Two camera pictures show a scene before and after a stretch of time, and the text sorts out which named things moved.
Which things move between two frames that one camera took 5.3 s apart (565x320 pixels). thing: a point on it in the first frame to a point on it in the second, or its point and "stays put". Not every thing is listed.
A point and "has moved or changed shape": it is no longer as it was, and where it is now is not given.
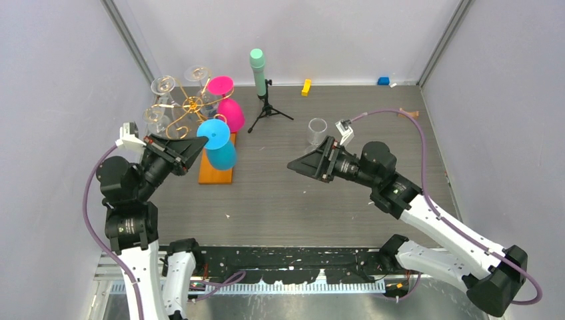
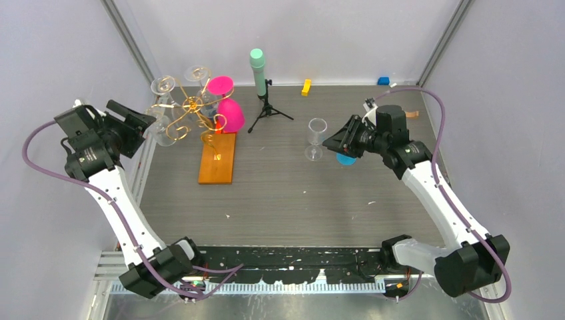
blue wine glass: (220, 151) has moved or changed shape
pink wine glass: (234, 115) stays put
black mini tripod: (267, 109) stays put
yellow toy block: (307, 85) stays put
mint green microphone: (257, 61) stays put
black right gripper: (320, 163) to (344, 141)
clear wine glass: (316, 131) stays put
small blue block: (383, 81) stays put
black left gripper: (180, 153) to (134, 125)
